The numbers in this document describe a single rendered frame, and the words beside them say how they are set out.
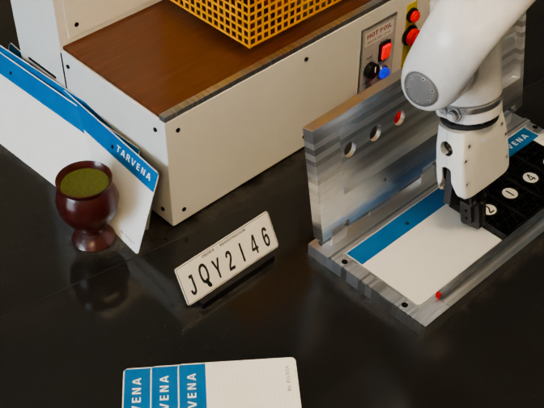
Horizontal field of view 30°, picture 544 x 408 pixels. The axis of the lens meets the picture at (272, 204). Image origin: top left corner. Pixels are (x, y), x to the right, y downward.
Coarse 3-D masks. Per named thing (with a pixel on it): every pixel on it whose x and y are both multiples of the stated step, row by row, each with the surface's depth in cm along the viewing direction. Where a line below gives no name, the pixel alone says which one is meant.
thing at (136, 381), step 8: (128, 368) 111; (136, 368) 111; (144, 368) 111; (128, 376) 110; (136, 376) 110; (144, 376) 110; (128, 384) 110; (136, 384) 110; (144, 384) 110; (128, 392) 109; (136, 392) 109; (144, 392) 109; (128, 400) 108; (136, 400) 108; (144, 400) 108
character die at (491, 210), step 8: (488, 200) 143; (496, 200) 142; (456, 208) 142; (488, 208) 141; (496, 208) 141; (504, 208) 141; (488, 216) 140; (496, 216) 140; (504, 216) 141; (512, 216) 140; (520, 216) 140; (488, 224) 139; (496, 224) 139; (504, 224) 139; (512, 224) 139; (520, 224) 139; (496, 232) 138; (504, 232) 138
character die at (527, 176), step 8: (512, 160) 149; (520, 160) 149; (512, 168) 147; (520, 168) 148; (528, 168) 147; (536, 168) 147; (512, 176) 147; (520, 176) 146; (528, 176) 146; (536, 176) 146; (520, 184) 145; (528, 184) 145; (536, 184) 145; (536, 192) 144
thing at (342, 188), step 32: (512, 32) 149; (512, 64) 153; (384, 96) 134; (512, 96) 154; (320, 128) 125; (352, 128) 132; (384, 128) 136; (416, 128) 142; (320, 160) 128; (352, 160) 134; (384, 160) 139; (416, 160) 143; (320, 192) 130; (352, 192) 135; (384, 192) 140; (320, 224) 133
